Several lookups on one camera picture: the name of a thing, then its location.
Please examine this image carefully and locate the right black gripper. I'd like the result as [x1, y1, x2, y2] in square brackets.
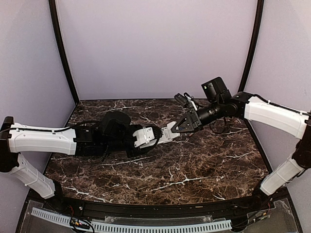
[171, 99, 225, 133]

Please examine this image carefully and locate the white air conditioner remote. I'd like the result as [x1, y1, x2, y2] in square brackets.
[158, 121, 180, 144]

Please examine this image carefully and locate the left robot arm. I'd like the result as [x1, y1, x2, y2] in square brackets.
[0, 111, 163, 212]

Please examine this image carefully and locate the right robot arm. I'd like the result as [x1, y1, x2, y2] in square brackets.
[171, 77, 311, 211]

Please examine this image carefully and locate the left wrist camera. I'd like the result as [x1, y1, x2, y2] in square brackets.
[132, 127, 162, 148]

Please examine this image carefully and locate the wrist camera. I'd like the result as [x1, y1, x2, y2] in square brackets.
[132, 127, 162, 148]
[174, 92, 203, 111]

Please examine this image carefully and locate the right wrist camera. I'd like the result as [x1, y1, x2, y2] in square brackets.
[174, 92, 203, 111]

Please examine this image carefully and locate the black front rail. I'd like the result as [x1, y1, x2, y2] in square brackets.
[26, 189, 290, 220]

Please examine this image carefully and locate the white slotted cable duct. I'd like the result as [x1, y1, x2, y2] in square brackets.
[31, 208, 232, 233]

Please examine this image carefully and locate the left black frame post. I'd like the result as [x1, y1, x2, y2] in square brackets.
[48, 0, 80, 105]

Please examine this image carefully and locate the black frame post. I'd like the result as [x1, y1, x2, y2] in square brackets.
[48, 0, 80, 105]
[238, 0, 264, 92]

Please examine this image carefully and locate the right black frame post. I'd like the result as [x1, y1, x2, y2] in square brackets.
[238, 0, 264, 92]

